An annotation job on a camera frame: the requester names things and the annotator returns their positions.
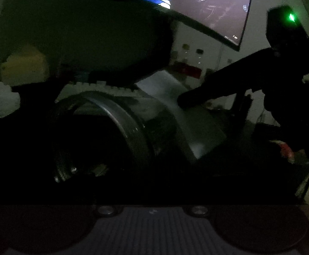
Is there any white cleaning cloth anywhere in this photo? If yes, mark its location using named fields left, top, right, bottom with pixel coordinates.
left=136, top=71, right=225, bottom=159

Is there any crumpled white tissue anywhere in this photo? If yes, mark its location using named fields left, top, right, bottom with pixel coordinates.
left=0, top=82, right=21, bottom=118

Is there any dark glass jar container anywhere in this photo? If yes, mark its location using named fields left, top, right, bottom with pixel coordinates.
left=53, top=92, right=147, bottom=184

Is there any white mechanical keyboard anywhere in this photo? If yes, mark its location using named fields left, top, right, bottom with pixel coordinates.
left=55, top=82, right=147, bottom=102

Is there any yellow cardboard box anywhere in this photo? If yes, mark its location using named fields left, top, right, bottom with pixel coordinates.
left=0, top=45, right=49, bottom=86

